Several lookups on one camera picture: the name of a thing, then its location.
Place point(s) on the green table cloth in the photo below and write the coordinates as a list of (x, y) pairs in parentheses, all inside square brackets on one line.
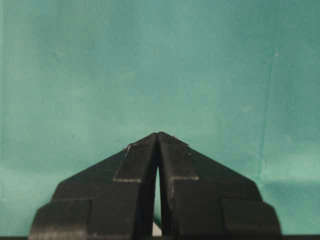
[(237, 80)]

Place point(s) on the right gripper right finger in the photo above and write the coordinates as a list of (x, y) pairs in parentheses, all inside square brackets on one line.
[(202, 199)]

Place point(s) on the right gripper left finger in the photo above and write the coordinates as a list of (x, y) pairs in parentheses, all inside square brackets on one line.
[(110, 200)]

